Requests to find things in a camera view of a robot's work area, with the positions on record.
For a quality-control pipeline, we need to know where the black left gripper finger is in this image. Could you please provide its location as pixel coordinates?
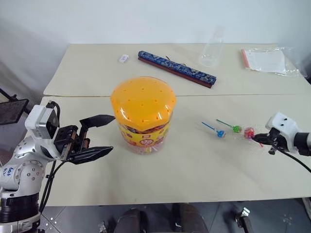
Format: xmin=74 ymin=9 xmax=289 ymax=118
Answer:
xmin=66 ymin=146 xmax=114 ymax=165
xmin=79 ymin=115 xmax=116 ymax=142

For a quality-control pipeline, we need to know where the green lollipop with green stick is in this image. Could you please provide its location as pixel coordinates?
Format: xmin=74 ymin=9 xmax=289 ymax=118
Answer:
xmin=216 ymin=118 xmax=243 ymax=134

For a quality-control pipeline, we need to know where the clear bag with papers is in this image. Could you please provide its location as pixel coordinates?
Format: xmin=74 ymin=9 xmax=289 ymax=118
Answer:
xmin=240 ymin=46 xmax=302 ymax=78

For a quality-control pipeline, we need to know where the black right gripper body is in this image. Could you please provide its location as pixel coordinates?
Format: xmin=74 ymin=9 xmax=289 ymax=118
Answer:
xmin=267 ymin=128 xmax=288 ymax=155

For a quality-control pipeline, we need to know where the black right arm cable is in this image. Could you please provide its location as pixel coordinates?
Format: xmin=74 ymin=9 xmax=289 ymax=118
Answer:
xmin=276 ymin=147 xmax=311 ymax=174

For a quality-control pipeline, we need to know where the blue lollipop with blue stick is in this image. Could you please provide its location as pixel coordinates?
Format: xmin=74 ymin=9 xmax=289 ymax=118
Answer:
xmin=201 ymin=121 xmax=226 ymax=139

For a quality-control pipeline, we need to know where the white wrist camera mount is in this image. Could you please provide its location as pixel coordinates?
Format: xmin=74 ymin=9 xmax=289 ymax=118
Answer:
xmin=265 ymin=112 xmax=300 ymax=153
xmin=24 ymin=100 xmax=60 ymax=140

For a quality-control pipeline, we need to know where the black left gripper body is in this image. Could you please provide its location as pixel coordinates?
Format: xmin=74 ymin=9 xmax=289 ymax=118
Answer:
xmin=53 ymin=124 xmax=91 ymax=161

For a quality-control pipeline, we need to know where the red lollipop with red stick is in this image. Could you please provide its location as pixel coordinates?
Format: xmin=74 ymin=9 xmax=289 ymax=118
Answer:
xmin=243 ymin=126 xmax=264 ymax=149

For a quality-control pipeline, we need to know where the clear plastic lollipop jar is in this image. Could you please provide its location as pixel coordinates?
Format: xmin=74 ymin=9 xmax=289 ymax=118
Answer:
xmin=116 ymin=118 xmax=171 ymax=155

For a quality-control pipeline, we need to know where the orange perforated jar lid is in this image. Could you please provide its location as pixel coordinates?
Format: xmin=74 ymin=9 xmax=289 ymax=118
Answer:
xmin=109 ymin=76 xmax=177 ymax=133

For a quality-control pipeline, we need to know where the long blue patterned box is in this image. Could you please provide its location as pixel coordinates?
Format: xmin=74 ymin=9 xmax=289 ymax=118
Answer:
xmin=137 ymin=50 xmax=218 ymax=90

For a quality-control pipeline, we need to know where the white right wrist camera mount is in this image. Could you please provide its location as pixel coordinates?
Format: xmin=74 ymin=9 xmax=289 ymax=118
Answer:
xmin=265 ymin=112 xmax=300 ymax=153

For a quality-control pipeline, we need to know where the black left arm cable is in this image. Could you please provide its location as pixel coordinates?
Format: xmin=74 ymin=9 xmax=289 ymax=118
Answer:
xmin=38 ymin=100 xmax=64 ymax=213

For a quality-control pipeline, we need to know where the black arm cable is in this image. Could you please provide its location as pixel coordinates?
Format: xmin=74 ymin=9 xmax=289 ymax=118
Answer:
xmin=276 ymin=147 xmax=311 ymax=174
xmin=38 ymin=100 xmax=64 ymax=213

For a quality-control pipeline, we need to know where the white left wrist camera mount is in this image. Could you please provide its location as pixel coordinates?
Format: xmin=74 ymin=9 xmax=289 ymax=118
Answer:
xmin=24 ymin=100 xmax=60 ymax=140

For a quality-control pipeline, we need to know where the dark rounded shape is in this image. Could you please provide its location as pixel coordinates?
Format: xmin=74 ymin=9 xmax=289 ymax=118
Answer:
xmin=172 ymin=202 xmax=210 ymax=233
xmin=113 ymin=208 xmax=147 ymax=233

